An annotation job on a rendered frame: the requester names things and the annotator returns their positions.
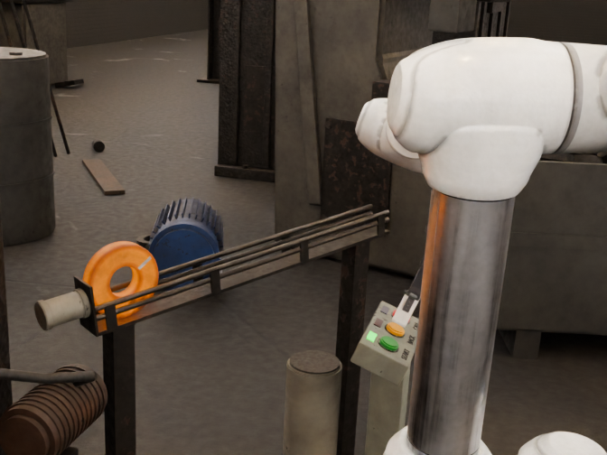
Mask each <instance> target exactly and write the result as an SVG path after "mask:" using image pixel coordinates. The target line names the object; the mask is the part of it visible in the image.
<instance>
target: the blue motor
mask: <svg viewBox="0 0 607 455"><path fill-rule="evenodd" d="M193 198H194V197H192V199H187V197H185V200H181V199H180V198H179V199H178V201H176V202H174V200H173V201H172V205H170V206H169V204H168V203H167V204H166V207H165V209H162V210H161V213H160V214H158V216H157V219H156V220H155V223H154V227H153V230H152V233H151V236H150V241H149V244H148V245H149V246H150V247H149V250H148V251H149V252H150V253H151V254H152V256H153V257H154V259H155V261H156V263H157V266H158V272H159V271H162V270H164V269H167V268H170V267H173V266H176V265H181V264H184V263H187V262H190V261H192V260H196V259H199V258H202V257H204V256H207V255H212V254H216V253H218V252H221V251H223V242H224V227H223V221H220V215H219V216H217V210H213V209H212V205H210V206H209V205H207V201H205V203H204V202H202V201H201V199H199V200H194V199H193ZM219 260H221V257H219V258H216V259H213V260H210V261H208V262H205V263H202V265H207V264H210V263H214V262H217V261H219ZM191 269H192V266H191V267H188V268H185V269H182V270H180V271H177V272H174V273H171V274H166V275H163V276H160V277H159V278H158V280H161V279H164V278H166V277H169V276H172V275H175V274H180V273H183V272H186V271H189V270H191ZM189 283H193V280H191V281H189V282H186V283H181V284H178V285H175V286H173V287H170V288H167V289H164V290H162V291H170V290H173V289H176V288H179V287H182V286H184V285H186V284H189Z"/></svg>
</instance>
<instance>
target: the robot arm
mask: <svg viewBox="0 0 607 455"><path fill-rule="evenodd" d="M355 131H356V134H357V136H358V139H359V141H360V142H361V143H362V144H363V145H364V146H365V147H366V148H367V149H368V150H370V151H371V152H372V153H374V154H375V155H377V156H379V157H381V158H383V159H385V160H387V161H389V162H391V163H394V164H396V165H398V166H401V167H403V168H406V169H408V170H410V171H413V172H420V173H422V174H423V175H424V176H425V180H426V182H427V184H428V185H429V186H430V187H431V188H432V189H433V191H431V199H430V209H429V218H428V224H427V226H426V228H425V233H426V234H427V235H426V244H425V251H424V253H425V254H424V256H423V258H422V260H421V262H420V268H419V270H418V272H417V274H416V277H415V279H414V281H412V284H411V286H409V288H408V289H409V290H404V292H403V293H404V294H405V295H404V297H403V299H402V301H401V303H400V304H399V306H398V308H397V311H396V313H395V315H394V317H393V319H392V321H394V322H395V323H397V324H398V325H400V326H402V327H405V326H406V325H407V323H408V321H409V319H410V317H411V315H412V313H413V311H414V309H415V307H416V305H417V304H418V302H419V300H420V299H421V303H420V312H419V321H418V330H417V338H416V354H415V363H414V373H413V381H412V390H411V398H410V407H409V416H408V425H407V426H406V427H404V428H403V429H401V430H400V431H399V432H397V433H396V434H395V435H394V436H393V437H392V438H391V439H390V440H389V441H388V445H387V447H386V450H385V452H384V453H383V455H492V454H491V453H490V451H489V449H488V447H487V446H486V445H485V444H484V442H483V441H482V440H481V431H482V425H483V418H484V412H485V405H486V399H487V393H488V386H489V380H490V368H491V361H492V355H493V349H494V342H495V336H496V329H497V323H498V317H499V310H500V298H501V292H502V285H503V279H504V273H505V266H506V260H507V253H508V247H509V235H510V229H511V222H512V216H513V209H514V203H515V197H516V196H517V195H518V194H519V193H520V192H521V191H522V190H523V188H524V187H525V186H526V185H527V183H528V180H529V178H530V175H531V173H532V172H533V171H534V169H535V168H536V166H537V163H538V162H539V160H540V158H541V155H542V154H557V153H598V152H607V46H604V45H594V44H583V43H571V42H548V41H542V40H538V39H533V38H519V37H479V38H463V39H456V40H450V41H446V42H439V43H437V44H433V45H430V46H427V47H425V48H423V49H421V50H418V51H415V52H414V53H412V54H411V55H409V56H408V57H406V58H405V59H403V60H401V61H400V62H399V63H398V64H397V66H396V67H395V70H394V72H393V75H392V78H391V81H390V86H389V91H388V98H375V99H372V100H371V101H370V102H367V103H366V104H365V105H364V107H363V108H362V110H361V113H360V117H359V120H358V122H357V124H356V128H355ZM518 455H607V453H606V452H605V450H604V449H603V448H602V447H601V446H600V445H599V444H598V443H596V442H594V441H592V440H590V439H588V438H586V437H584V436H583V435H579V434H576V433H572V432H550V433H546V434H542V435H539V436H537V437H536V438H534V439H532V440H531V441H529V442H527V443H526V444H524V445H523V446H522V447H521V448H520V449H519V451H518Z"/></svg>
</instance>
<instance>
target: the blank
mask: <svg viewBox="0 0 607 455"><path fill-rule="evenodd" d="M124 266H130V268H131V269H132V272H133V277H132V281H131V283H130V284H129V285H128V287H127V288H126V289H125V290H124V291H122V292H111V290H110V280H111V277H112V275H113V274H114V272H115V271H116V270H118V269H119V268H121V267H124ZM158 278H159V273H158V266H157V263H156V261H155V259H154V257H153V256H152V254H151V253H150V252H149V251H148V250H146V249H145V248H143V247H141V246H140V245H138V244H136V243H133V242H129V241H118V242H114V243H111V244H109V245H106V246H104V247H102V248H101V249H100V250H98V251H97V253H96V254H94V255H93V256H92V258H91V259H90V260H89V263H88V264H87V267H86V269H85V272H84V275H83V281H84V282H86V283H88V284H89V285H91V286H92V288H93V294H94V302H95V306H97V305H100V304H102V303H105V302H110V301H113V300H115V299H118V298H121V297H124V296H127V295H129V294H132V293H137V292H140V291H142V290H145V289H148V288H151V287H154V286H156V285H157V284H158ZM153 295H154V293H151V294H148V295H146V296H143V297H140V298H137V299H134V300H132V301H129V302H124V303H121V304H118V305H116V308H119V307H122V306H125V305H128V304H130V303H133V302H138V301H141V300H143V299H146V298H149V297H152V296H153ZM144 307H145V305H143V306H140V307H138V308H135V309H133V310H130V311H125V312H122V313H119V314H117V319H119V318H125V317H128V316H131V315H133V314H135V313H137V312H139V311H141V310H142V309H143V308H144Z"/></svg>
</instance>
